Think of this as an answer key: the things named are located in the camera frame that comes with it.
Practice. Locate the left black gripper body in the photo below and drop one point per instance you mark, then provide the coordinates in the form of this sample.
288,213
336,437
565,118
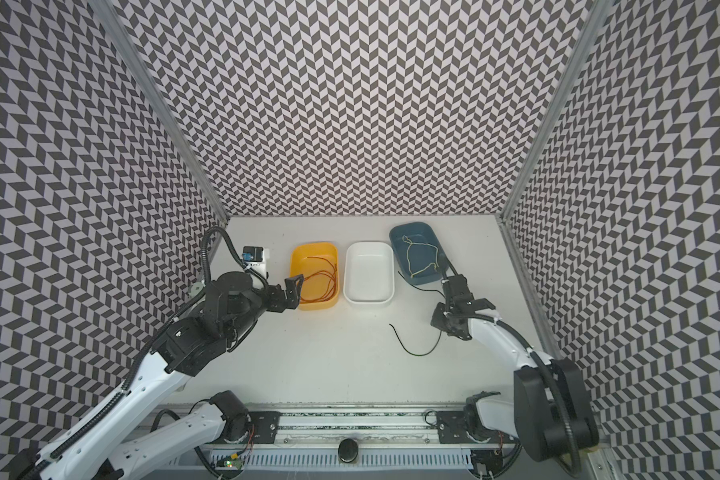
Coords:
273,300

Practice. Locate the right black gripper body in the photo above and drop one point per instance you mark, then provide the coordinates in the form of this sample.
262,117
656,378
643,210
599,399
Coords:
456,291

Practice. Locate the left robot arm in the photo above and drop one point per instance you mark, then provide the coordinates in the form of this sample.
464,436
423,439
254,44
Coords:
214,322

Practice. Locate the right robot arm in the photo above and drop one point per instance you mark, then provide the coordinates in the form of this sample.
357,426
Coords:
547,409

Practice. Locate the yellow plastic tray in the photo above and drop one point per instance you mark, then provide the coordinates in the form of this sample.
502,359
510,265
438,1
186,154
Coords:
319,264

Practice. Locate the dark teal plastic tray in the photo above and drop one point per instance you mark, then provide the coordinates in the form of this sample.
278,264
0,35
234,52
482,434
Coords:
419,254

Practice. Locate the white plastic tray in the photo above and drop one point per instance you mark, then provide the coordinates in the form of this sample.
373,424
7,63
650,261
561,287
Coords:
369,276

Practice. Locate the black round knob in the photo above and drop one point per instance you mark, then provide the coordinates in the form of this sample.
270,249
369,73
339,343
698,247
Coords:
348,451

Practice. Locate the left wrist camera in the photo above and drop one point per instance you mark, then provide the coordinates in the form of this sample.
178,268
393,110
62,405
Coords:
255,258

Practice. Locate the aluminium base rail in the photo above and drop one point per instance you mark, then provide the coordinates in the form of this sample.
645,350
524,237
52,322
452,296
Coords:
390,437

